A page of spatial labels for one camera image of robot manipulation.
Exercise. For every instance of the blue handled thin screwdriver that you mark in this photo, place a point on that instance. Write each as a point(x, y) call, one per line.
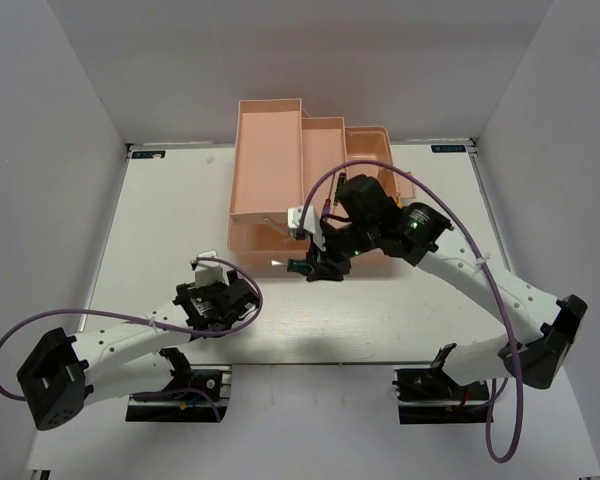
point(326, 207)

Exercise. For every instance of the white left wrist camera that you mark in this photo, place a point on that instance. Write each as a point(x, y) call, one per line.
point(206, 270)

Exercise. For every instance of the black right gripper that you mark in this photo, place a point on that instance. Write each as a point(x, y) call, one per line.
point(327, 267)

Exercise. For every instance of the pink plastic toolbox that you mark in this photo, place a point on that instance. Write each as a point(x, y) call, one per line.
point(281, 152)

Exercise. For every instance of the green stubby screwdriver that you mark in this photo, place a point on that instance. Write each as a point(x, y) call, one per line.
point(301, 267)

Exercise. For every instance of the black green precision screwdriver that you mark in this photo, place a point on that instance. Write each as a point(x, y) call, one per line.
point(341, 180)

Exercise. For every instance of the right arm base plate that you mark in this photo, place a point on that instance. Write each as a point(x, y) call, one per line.
point(426, 399)

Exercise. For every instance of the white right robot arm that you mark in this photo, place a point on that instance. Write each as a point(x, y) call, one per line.
point(540, 328)

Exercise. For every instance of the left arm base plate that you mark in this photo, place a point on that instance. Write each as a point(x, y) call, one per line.
point(201, 398)

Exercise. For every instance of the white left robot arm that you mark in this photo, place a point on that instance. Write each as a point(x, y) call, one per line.
point(142, 359)

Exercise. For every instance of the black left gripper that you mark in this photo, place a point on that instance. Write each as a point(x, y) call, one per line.
point(212, 286)

